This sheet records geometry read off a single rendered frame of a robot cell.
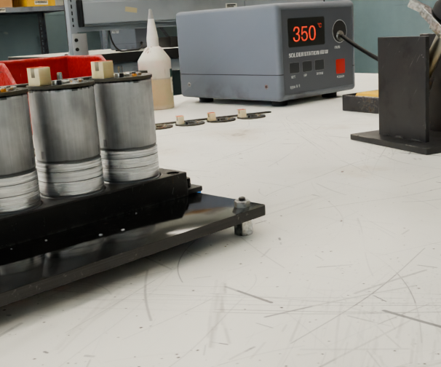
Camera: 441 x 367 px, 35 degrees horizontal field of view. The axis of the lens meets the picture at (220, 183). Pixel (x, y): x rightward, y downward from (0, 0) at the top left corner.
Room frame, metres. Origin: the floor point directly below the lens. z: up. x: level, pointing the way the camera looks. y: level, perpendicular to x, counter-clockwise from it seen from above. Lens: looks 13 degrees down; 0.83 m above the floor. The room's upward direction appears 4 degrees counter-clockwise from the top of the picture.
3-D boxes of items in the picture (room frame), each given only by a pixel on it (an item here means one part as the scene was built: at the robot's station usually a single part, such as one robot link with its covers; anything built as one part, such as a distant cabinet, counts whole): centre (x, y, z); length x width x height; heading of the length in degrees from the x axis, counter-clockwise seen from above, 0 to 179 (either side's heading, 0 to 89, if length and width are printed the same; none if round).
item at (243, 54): (0.75, -0.06, 0.80); 0.15 x 0.12 x 0.10; 41
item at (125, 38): (3.10, 0.34, 0.80); 0.15 x 0.12 x 0.10; 55
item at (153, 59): (0.73, 0.06, 0.80); 0.03 x 0.03 x 0.10
